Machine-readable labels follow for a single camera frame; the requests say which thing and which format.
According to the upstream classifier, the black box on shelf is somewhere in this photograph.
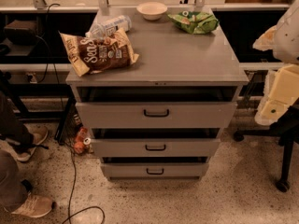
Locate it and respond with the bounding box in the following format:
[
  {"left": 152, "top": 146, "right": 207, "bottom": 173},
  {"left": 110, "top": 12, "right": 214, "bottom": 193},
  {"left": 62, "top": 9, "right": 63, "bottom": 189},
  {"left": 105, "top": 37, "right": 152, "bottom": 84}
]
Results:
[{"left": 4, "top": 20, "right": 37, "bottom": 46}]

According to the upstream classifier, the orange soda can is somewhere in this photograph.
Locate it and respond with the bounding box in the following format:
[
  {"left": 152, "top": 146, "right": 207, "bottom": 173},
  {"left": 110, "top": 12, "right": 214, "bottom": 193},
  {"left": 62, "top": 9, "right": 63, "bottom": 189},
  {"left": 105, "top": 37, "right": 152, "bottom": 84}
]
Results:
[{"left": 73, "top": 127, "right": 91, "bottom": 154}]

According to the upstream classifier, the brown sea salt chip bag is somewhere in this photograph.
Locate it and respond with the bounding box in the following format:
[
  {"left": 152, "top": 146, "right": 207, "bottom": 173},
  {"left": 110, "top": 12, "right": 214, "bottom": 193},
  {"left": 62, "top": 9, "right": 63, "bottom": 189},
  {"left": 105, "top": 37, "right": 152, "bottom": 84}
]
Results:
[{"left": 60, "top": 28, "right": 139, "bottom": 77}]

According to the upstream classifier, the tan sneaker far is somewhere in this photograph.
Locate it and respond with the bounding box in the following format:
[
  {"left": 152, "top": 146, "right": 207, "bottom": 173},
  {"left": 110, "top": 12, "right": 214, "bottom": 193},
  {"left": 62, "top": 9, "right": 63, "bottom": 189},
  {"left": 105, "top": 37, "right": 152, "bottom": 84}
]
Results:
[{"left": 15, "top": 126, "right": 49, "bottom": 162}]

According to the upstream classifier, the tan sneaker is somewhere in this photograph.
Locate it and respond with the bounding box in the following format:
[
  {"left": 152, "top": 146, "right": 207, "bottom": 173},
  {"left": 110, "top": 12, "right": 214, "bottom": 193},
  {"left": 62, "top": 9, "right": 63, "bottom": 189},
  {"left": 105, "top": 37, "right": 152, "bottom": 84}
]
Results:
[
  {"left": 15, "top": 126, "right": 49, "bottom": 162},
  {"left": 5, "top": 194, "right": 54, "bottom": 218}
]

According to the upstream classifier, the grey bottom drawer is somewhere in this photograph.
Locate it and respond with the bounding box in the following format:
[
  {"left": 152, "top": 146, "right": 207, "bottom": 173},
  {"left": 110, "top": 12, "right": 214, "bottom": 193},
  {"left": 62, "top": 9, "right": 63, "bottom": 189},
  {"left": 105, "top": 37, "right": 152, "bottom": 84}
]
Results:
[{"left": 101, "top": 163, "right": 208, "bottom": 179}]

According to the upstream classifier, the tan sneaker near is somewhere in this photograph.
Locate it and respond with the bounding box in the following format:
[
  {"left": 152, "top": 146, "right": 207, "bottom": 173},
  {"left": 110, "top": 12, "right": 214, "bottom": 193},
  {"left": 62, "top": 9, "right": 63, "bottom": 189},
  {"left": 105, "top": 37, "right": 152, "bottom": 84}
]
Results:
[{"left": 5, "top": 194, "right": 54, "bottom": 218}]

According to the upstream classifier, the black rolling stand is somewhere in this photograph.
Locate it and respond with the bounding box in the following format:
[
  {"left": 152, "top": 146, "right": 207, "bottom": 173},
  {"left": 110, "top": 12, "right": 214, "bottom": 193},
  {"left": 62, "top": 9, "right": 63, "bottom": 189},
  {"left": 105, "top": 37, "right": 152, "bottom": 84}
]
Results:
[{"left": 233, "top": 100, "right": 299, "bottom": 192}]

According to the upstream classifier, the green snack bag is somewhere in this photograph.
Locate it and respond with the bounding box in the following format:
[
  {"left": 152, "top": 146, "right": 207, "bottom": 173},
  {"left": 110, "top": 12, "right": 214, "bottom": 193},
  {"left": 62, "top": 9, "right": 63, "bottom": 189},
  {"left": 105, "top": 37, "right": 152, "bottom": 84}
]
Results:
[{"left": 168, "top": 10, "right": 219, "bottom": 35}]

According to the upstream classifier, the black floor cable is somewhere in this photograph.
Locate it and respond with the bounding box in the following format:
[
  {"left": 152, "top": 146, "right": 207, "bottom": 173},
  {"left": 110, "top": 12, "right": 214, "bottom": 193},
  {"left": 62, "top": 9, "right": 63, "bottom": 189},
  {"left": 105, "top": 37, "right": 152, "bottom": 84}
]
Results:
[{"left": 61, "top": 140, "right": 107, "bottom": 224}]

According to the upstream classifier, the grey metal drawer cabinet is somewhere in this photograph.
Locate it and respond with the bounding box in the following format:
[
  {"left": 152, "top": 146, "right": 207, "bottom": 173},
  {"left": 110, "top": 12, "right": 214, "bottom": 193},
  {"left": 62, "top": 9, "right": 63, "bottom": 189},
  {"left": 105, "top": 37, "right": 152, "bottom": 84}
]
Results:
[{"left": 66, "top": 8, "right": 248, "bottom": 166}]

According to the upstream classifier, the grey drawer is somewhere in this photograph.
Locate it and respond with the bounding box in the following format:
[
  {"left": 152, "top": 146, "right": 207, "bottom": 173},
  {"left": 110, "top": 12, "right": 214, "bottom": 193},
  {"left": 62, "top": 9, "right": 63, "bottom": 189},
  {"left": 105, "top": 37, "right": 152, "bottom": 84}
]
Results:
[
  {"left": 101, "top": 163, "right": 208, "bottom": 179},
  {"left": 92, "top": 138, "right": 220, "bottom": 158},
  {"left": 76, "top": 102, "right": 236, "bottom": 129}
]

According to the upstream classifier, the white ceramic bowl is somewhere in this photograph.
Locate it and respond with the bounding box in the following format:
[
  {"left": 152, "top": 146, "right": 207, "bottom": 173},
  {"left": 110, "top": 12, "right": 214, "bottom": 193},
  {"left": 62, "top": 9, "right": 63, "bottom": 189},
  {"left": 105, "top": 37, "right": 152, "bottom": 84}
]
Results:
[{"left": 136, "top": 2, "right": 167, "bottom": 21}]

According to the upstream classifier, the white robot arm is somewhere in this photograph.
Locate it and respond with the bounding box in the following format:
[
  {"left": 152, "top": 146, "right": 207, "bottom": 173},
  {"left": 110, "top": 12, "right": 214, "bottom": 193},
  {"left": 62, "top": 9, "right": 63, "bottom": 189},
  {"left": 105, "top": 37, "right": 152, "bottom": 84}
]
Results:
[{"left": 253, "top": 0, "right": 299, "bottom": 125}]

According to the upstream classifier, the grey top drawer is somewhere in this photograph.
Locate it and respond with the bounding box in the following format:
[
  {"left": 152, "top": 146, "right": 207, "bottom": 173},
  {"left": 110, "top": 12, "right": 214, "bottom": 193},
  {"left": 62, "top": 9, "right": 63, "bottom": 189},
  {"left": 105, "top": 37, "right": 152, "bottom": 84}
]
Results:
[{"left": 76, "top": 102, "right": 236, "bottom": 129}]

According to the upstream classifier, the grey middle drawer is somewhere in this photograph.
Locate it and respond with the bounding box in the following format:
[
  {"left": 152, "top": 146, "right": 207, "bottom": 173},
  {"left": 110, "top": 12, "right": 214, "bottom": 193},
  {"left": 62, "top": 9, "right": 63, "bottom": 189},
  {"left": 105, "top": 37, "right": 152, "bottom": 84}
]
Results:
[{"left": 92, "top": 138, "right": 220, "bottom": 158}]

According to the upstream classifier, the clear plastic water bottle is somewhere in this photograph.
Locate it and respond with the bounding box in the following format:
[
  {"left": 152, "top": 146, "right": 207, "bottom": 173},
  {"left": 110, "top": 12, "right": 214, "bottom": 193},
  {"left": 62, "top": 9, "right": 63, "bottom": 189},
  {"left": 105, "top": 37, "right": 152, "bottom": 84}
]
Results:
[{"left": 85, "top": 15, "right": 132, "bottom": 38}]

